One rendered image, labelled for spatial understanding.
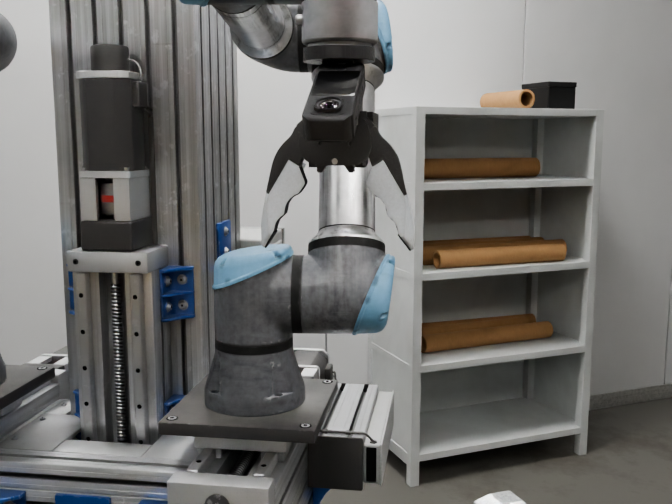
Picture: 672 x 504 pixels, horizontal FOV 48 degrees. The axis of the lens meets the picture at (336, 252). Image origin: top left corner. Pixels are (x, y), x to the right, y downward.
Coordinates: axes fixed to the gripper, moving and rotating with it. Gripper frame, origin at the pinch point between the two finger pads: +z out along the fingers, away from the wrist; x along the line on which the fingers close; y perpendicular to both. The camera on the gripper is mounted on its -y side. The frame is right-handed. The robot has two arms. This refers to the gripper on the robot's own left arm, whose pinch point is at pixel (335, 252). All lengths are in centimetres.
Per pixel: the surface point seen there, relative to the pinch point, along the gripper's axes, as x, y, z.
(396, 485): 8, 223, 132
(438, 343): -8, 243, 76
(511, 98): -37, 260, -28
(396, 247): 10, 237, 34
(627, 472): -90, 250, 132
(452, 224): -13, 281, 29
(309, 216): 48, 247, 22
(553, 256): -57, 259, 39
